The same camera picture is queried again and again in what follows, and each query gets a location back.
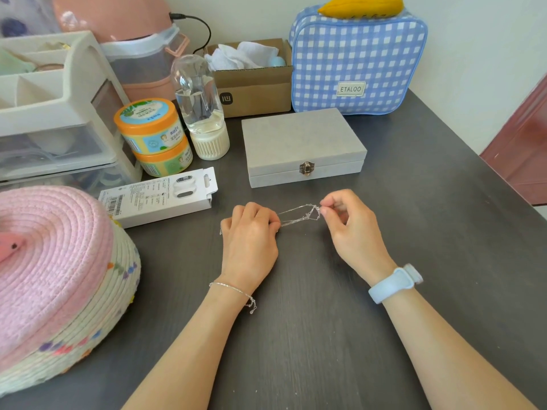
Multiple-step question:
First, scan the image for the person's right hand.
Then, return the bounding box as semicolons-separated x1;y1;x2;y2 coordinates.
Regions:
320;189;399;288

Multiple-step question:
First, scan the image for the person's left hand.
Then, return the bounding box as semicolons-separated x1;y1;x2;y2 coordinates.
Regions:
220;202;282;295

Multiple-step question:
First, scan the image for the thin silver chain necklace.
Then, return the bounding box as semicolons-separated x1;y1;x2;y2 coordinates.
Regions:
219;203;323;236

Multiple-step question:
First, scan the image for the person's left forearm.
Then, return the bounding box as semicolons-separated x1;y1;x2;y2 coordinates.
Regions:
121;278;256;410

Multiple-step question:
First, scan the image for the person's right forearm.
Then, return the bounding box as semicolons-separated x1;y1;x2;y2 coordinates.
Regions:
376;286;538;410

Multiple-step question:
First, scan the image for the grey velvet jewelry box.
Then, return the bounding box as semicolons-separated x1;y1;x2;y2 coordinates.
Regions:
241;108;368;189

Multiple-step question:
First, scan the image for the light blue wristband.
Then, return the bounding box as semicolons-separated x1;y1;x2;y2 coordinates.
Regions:
368;263;424;305

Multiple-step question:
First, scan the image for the white flat product package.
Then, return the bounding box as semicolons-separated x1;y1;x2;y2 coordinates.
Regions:
98;167;219;229

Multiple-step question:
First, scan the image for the orange lidded round tin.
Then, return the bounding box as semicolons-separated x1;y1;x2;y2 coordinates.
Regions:
132;136;194;178
113;97;185;153

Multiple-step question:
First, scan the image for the clear bottle with white base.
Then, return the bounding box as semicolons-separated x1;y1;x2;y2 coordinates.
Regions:
170;54;230;161

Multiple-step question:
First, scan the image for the brown cardboard box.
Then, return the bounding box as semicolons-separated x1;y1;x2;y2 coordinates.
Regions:
203;38;295;119

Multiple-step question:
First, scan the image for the white cloth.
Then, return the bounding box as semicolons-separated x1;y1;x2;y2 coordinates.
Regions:
204;41;280;71

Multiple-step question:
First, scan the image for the blue white gingham bag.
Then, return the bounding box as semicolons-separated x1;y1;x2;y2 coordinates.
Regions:
289;5;428;116

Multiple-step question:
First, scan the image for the dark red wooden door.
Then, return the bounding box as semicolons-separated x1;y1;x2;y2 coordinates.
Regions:
480;75;547;206

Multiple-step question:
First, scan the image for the pink and clear plastic appliance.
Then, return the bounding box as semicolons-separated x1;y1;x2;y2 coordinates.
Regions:
52;0;191;103

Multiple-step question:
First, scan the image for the yellow plush banana toy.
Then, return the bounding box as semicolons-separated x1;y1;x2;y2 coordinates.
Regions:
317;0;405;19

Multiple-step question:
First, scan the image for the white plastic drawer organizer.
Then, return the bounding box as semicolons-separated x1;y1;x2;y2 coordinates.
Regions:
0;30;143;194

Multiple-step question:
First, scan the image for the thin silver chain bracelet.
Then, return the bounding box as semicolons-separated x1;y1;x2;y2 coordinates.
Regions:
209;282;257;315

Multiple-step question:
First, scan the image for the black power cable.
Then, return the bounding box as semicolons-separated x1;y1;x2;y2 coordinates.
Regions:
168;12;213;55

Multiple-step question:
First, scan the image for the pink lidded woven rope basket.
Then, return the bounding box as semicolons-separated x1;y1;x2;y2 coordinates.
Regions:
0;185;142;386

